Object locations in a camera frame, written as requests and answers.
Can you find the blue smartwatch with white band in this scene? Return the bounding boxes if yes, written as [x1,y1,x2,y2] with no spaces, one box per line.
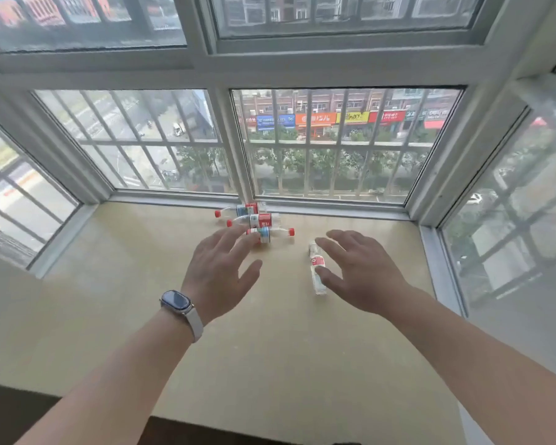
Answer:
[160,290,205,344]

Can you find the person's left hand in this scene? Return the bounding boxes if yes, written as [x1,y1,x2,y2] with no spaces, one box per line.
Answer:
[181,223,263,326]

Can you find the row of green street trees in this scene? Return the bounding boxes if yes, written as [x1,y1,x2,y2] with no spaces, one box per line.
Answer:
[178,127,438,196]

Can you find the person's left forearm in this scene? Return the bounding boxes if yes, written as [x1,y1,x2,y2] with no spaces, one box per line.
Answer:
[15,305,205,445]

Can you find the metal window security bars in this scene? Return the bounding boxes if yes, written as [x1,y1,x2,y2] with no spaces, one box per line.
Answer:
[0,0,556,302]

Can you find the person's right hand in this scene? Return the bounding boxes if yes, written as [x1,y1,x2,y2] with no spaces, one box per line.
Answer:
[314,230,411,316]

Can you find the person's right forearm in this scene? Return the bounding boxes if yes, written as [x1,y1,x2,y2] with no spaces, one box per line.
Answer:
[379,286,556,445]

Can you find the clear bottle with red cap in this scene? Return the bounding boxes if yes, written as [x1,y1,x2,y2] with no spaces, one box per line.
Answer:
[214,202,261,218]
[226,212,281,229]
[246,226,296,244]

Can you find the white window frame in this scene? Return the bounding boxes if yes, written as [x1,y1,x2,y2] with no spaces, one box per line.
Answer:
[0,0,556,320]

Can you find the building with colourful shop signs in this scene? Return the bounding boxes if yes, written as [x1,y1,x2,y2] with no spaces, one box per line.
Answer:
[234,89,461,140]

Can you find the clear bottle with red label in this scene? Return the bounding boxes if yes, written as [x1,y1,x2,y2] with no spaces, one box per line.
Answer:
[308,242,329,296]

